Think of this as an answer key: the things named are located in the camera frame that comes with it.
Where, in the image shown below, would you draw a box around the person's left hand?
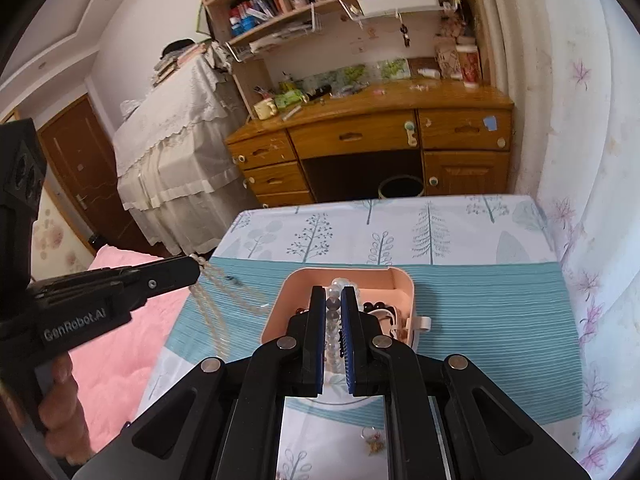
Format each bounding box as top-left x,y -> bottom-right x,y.
37,350 -> 95,465

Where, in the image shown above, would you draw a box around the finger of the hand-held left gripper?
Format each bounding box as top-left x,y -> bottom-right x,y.
121,254 -> 202,312

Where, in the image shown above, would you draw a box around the long pearl necklace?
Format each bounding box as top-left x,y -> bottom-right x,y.
189,254 -> 271,361

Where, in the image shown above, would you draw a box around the wooden shelf hutch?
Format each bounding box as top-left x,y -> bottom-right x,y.
187,0 -> 501,126

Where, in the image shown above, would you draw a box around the black bead bracelet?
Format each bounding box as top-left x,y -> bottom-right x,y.
361,300 -> 401,318

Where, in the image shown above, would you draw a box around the white lace covered furniture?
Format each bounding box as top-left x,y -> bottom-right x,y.
112,52 -> 251,256

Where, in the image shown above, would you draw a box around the stack of small books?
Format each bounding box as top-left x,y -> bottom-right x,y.
229,0 -> 281,36

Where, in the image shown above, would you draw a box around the patterned paper cups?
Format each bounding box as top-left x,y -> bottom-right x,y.
434,35 -> 483,86

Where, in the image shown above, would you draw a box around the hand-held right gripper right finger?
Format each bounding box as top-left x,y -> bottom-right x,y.
342,287 -> 591,480

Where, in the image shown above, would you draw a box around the pile of books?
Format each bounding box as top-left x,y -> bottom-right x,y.
152,40 -> 211,86

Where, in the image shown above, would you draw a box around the round trash bin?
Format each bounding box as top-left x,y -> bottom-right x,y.
377,175 -> 426,200

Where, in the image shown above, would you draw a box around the pink jewelry box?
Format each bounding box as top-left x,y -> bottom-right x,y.
261,267 -> 417,356

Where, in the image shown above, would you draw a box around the white pearl bracelet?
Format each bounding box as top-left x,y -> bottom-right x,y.
324,276 -> 362,376

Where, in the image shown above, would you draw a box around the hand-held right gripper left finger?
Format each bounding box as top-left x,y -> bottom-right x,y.
75,285 -> 325,480

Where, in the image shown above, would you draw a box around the wooden desk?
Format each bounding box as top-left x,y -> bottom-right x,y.
225,80 -> 516,208

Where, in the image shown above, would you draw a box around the white floral curtain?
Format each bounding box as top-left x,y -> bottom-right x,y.
480,0 -> 640,480

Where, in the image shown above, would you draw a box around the pink blanket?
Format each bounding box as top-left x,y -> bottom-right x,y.
65,245 -> 193,441

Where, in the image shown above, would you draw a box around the green leaf picture strip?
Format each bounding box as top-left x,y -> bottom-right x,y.
300,57 -> 411,91

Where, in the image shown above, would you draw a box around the wooden door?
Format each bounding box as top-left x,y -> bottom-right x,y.
37,95 -> 151,253

